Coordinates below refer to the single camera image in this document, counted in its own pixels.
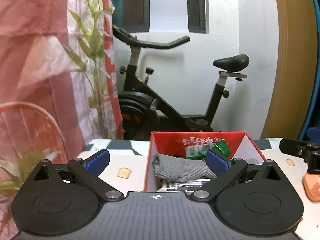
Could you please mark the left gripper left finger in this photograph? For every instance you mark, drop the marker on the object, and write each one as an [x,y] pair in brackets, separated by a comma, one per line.
[75,182]

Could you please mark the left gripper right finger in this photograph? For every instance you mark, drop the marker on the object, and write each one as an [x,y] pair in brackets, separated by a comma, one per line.
[238,181]

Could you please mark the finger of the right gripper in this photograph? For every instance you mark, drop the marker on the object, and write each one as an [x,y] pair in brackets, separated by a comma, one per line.
[313,133]
[294,148]

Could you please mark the green ribbon item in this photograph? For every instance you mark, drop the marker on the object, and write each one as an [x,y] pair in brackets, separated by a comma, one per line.
[198,152]

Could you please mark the red strawberry cardboard box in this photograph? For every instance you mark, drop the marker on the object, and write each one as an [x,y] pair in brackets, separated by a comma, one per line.
[240,145]

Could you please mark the grey knitted cloth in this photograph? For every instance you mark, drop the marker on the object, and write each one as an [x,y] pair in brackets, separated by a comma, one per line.
[183,170]

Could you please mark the orange object at corner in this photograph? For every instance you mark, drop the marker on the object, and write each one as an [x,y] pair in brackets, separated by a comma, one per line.
[311,183]

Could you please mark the patterned white tablecloth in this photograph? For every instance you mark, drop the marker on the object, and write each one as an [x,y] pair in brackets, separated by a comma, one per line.
[128,167]

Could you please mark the brown wooden door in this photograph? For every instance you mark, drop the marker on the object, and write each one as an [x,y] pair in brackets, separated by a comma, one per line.
[296,69]

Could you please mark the red white floral curtain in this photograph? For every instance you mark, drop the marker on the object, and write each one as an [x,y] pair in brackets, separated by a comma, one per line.
[58,87]

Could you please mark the dark window frame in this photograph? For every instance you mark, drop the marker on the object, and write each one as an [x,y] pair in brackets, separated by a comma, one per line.
[161,16]

